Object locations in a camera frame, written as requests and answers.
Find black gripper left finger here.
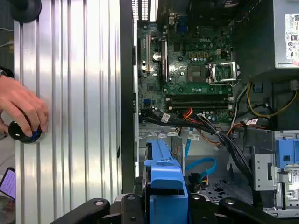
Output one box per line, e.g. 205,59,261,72
49,193,144,224

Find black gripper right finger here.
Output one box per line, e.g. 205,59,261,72
190,193,285,224

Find blue disk data wire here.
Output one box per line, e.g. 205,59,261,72
185,157,217,183

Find hard disk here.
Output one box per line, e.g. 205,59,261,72
142,137,193,224

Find round black tool blue ring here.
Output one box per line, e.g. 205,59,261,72
8,115,44,143

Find metal disk bay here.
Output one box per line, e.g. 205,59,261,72
137,127,187,164

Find black RAM slot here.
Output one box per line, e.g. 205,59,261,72
168,102,232,107
168,94,232,98
168,98,232,103
168,106,232,111

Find white expansion slot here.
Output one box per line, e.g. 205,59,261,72
145,35,151,73

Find person's hand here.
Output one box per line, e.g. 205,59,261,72
0,76,50,140

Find metal drive cage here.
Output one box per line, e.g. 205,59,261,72
252,130,299,212

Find blue drive cage latch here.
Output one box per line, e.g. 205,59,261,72
275,138,299,169

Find smartphone with lit screen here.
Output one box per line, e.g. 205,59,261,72
0,167,16,201

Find black PC case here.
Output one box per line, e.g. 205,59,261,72
116,0,299,224

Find CPU socket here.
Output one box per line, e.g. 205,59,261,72
187,64,208,84

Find metal socket cover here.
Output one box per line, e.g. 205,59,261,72
207,62,237,85

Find green Dell motherboard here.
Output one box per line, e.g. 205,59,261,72
137,14,235,125

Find grey power supply unit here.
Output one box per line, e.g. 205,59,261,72
231,0,299,81

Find blue port connector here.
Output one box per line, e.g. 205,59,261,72
179,14,188,33

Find black round knob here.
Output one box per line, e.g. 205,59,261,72
10,0,43,24

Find black wire bundle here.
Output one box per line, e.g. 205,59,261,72
139,113,256,187

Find pale blue flat wire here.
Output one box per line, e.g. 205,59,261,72
185,133,201,157

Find orange red wire bundle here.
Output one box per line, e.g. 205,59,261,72
182,108,222,146

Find yellow black power wires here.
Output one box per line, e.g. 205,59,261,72
246,81,299,118

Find locking lever wire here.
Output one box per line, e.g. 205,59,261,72
209,79,242,86

